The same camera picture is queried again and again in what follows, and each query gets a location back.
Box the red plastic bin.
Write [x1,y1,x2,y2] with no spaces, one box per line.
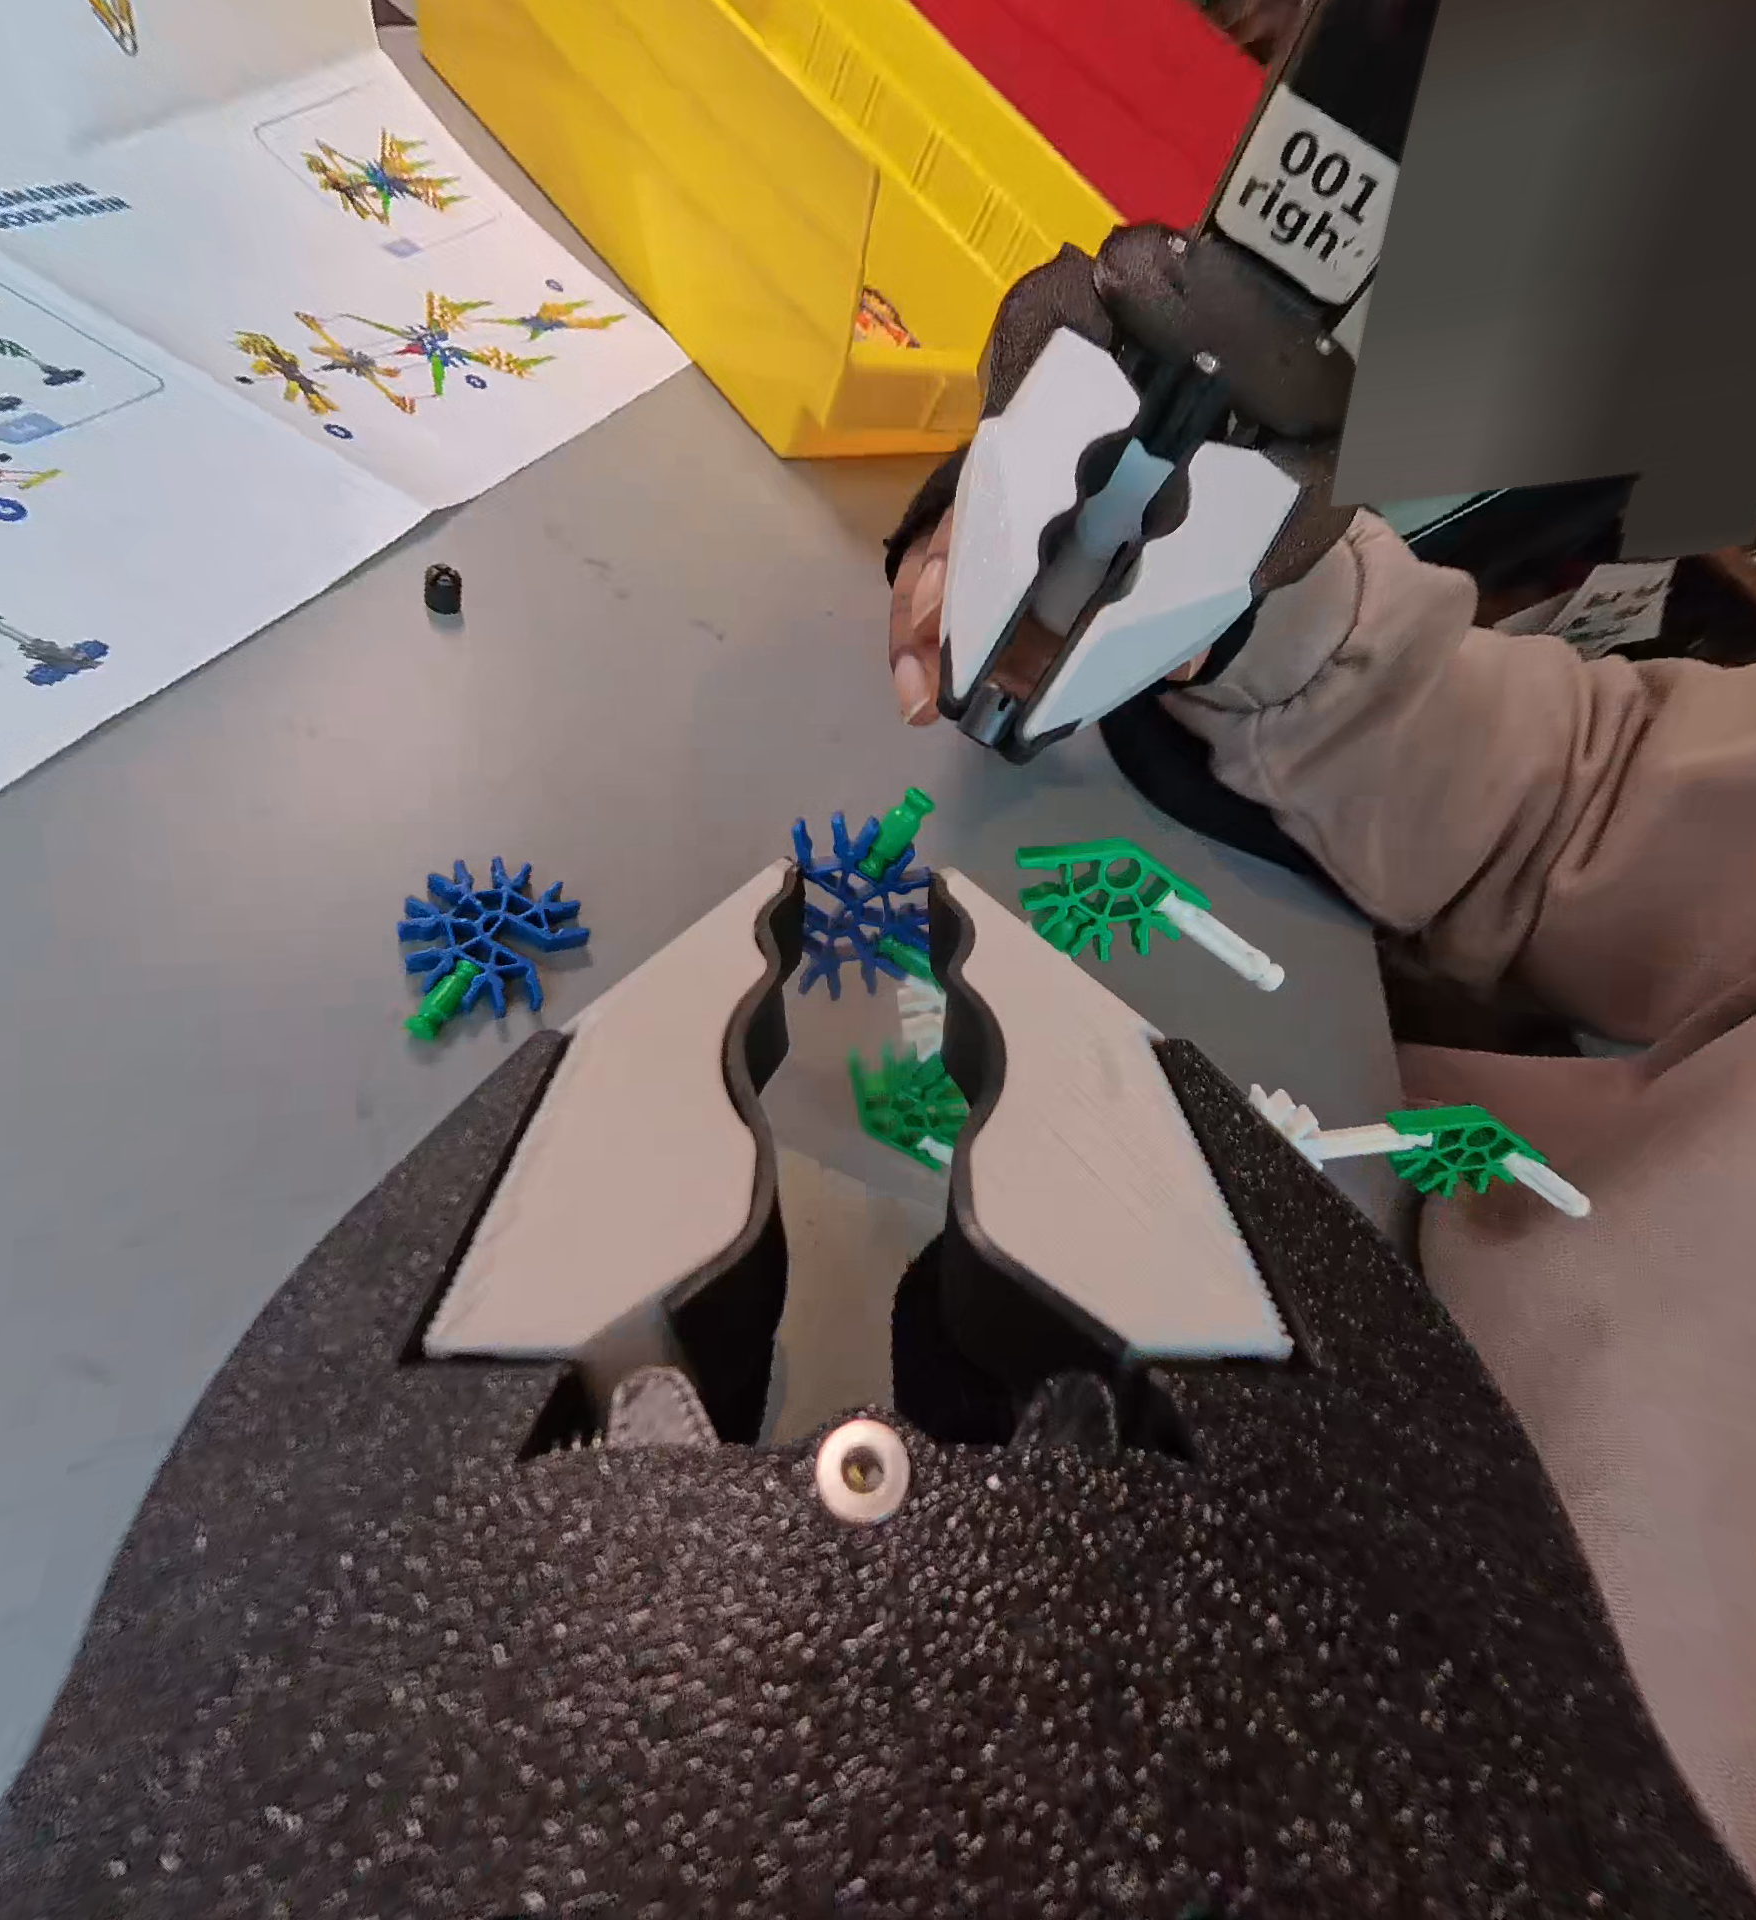
[907,0,1269,227]

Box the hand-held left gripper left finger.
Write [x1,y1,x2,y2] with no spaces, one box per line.
[422,856,808,1444]

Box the white green blue toy assembly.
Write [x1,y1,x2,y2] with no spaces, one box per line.
[848,837,1592,1216]

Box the person's right forearm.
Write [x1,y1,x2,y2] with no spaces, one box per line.
[1163,510,1756,1036]

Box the small printed leaflet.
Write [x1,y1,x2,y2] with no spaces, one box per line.
[1544,563,1676,653]

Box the person's right hand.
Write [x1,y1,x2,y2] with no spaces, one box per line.
[886,510,957,731]

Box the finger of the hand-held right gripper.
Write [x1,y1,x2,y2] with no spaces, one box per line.
[937,327,1141,722]
[1015,442,1302,752]

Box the person's body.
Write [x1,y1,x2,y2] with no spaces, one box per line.
[1394,929,1756,1920]

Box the yellow plastic bin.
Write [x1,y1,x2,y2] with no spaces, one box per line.
[415,0,1121,459]

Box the blue toy connector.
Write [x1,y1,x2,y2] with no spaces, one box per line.
[792,814,939,998]
[397,856,593,1024]

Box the folded paper instruction sheet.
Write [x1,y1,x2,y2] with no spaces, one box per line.
[0,0,691,844]

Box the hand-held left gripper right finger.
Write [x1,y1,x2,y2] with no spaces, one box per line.
[892,866,1295,1429]

